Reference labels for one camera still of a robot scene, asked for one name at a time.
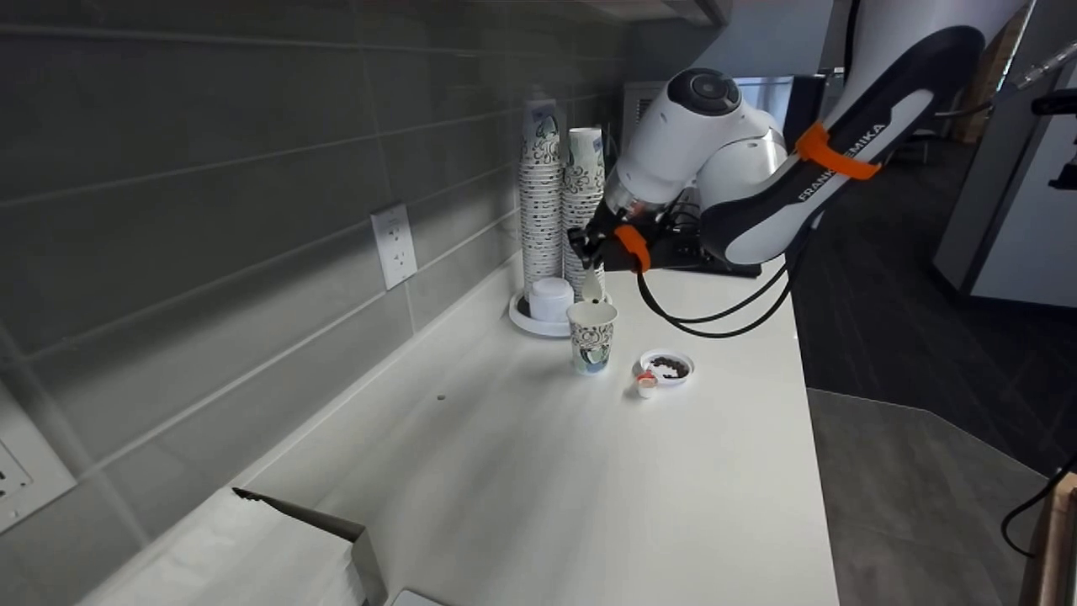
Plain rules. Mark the patterned paper cup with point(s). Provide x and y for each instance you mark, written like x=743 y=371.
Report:
x=592 y=330

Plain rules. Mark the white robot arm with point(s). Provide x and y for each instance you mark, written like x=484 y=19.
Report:
x=713 y=183

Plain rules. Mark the red creamer pod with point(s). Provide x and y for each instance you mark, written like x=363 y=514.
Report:
x=644 y=384

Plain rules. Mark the stack of white lids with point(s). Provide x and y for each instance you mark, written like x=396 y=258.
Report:
x=550 y=299

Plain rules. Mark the tall stack of paper cups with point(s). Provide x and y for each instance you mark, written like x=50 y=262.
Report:
x=541 y=183

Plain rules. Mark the white plastic lid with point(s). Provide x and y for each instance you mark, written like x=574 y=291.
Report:
x=644 y=364

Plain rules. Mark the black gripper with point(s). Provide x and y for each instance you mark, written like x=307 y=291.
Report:
x=608 y=238

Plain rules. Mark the dark beans in lid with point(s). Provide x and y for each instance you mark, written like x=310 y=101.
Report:
x=667 y=364

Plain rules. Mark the white wall outlet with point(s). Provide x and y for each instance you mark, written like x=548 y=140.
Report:
x=396 y=243

